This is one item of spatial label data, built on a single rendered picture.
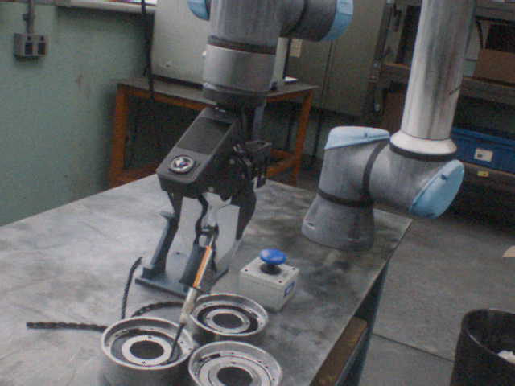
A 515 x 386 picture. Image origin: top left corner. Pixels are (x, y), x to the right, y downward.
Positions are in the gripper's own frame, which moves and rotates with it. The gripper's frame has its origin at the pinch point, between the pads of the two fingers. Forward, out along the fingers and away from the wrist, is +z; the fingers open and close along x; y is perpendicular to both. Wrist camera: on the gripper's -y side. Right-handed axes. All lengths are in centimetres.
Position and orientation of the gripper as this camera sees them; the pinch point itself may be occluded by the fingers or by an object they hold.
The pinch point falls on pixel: (204, 260)
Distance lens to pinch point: 66.9
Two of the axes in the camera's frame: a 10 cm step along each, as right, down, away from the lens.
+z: -1.5, 9.4, 3.1
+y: 3.6, -2.4, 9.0
